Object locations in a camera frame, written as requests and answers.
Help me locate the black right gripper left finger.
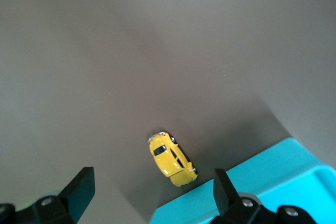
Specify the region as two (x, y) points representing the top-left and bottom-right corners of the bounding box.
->
(56, 166), (95, 221)

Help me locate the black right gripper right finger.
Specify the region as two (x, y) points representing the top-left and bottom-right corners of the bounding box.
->
(213, 168), (241, 216)

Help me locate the yellow toy beetle car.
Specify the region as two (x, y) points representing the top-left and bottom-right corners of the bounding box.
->
(147, 131), (199, 188)

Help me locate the teal plastic bin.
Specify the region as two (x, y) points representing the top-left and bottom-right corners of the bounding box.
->
(149, 137), (336, 224)

